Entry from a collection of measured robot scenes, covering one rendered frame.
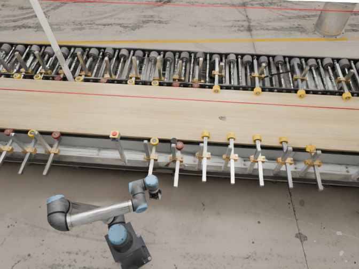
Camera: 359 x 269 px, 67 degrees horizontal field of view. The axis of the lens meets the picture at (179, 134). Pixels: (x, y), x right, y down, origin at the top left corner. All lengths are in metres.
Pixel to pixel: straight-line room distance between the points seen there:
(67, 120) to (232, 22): 3.84
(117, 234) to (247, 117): 1.68
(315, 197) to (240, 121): 1.44
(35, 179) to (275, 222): 2.98
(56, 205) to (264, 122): 2.04
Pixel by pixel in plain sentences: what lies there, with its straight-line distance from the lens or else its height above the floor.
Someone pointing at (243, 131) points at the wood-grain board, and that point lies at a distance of 2.82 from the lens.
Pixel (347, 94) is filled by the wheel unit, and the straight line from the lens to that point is 3.43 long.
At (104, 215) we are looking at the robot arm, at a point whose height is 1.31.
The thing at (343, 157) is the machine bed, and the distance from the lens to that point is 3.19.
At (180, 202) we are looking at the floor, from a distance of 3.37.
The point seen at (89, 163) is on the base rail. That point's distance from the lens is 2.96.
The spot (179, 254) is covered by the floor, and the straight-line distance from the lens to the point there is 3.22.
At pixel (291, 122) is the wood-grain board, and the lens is 3.03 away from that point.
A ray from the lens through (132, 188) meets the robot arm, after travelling 2.07.
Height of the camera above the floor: 3.17
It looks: 56 degrees down
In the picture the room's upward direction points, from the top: 1 degrees counter-clockwise
